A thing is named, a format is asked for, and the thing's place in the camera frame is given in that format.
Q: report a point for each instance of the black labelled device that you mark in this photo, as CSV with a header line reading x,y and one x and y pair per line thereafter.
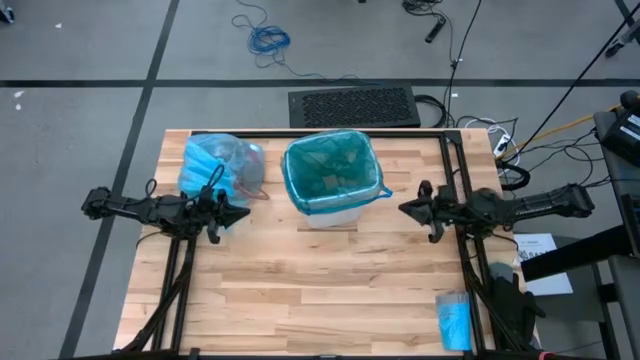
x,y
622,135

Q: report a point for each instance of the teal plastic bag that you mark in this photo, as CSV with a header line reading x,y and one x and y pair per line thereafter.
x,y
332,170

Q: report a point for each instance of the black handheld controller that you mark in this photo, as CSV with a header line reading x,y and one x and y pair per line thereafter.
x,y
435,30

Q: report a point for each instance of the grey side desk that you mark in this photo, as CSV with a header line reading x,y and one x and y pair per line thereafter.
x,y
627,310

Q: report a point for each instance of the white power strip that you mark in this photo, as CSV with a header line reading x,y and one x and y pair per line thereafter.
x,y
501,146

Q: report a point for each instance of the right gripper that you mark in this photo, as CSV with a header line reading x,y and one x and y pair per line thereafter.
x,y
442,207

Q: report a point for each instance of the white trash bin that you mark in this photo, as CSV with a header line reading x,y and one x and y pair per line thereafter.
x,y
332,217

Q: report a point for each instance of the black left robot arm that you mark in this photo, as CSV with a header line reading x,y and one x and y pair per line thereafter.
x,y
145,207

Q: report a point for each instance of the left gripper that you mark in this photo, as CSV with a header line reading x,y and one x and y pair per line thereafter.
x,y
207,207

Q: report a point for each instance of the black bar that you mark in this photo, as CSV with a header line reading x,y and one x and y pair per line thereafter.
x,y
575,255

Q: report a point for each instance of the grey stand leg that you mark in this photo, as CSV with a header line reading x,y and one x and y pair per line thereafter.
x,y
622,35

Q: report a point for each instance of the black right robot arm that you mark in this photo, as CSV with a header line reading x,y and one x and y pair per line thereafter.
x,y
530,205

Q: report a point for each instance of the light blue trash bag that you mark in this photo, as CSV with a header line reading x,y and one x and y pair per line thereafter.
x,y
215,160

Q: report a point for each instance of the white printed paper sheet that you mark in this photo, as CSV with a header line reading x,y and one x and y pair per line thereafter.
x,y
537,245

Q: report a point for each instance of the roll of blue bags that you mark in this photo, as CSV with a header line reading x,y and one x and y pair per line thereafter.
x,y
454,325

